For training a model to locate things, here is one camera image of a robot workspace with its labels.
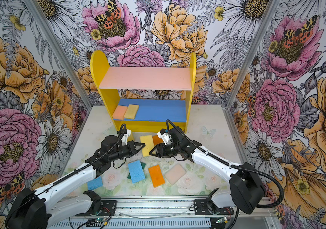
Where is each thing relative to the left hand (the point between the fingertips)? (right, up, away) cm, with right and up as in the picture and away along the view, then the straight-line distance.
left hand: (144, 148), depth 78 cm
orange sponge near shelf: (+6, +5, -2) cm, 8 cm away
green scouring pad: (-3, -12, +10) cm, 15 cm away
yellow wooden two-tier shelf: (+9, +36, +41) cm, 55 cm away
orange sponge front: (+6, -17, +7) cm, 20 cm away
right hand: (+5, -4, -3) cm, 7 cm away
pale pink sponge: (+17, -17, +7) cm, 25 cm away
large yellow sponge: (+2, +4, 0) cm, 4 cm away
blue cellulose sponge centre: (-6, -14, +5) cm, 16 cm away
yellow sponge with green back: (-12, +21, +18) cm, 30 cm away
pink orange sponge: (-20, +20, +19) cm, 34 cm away
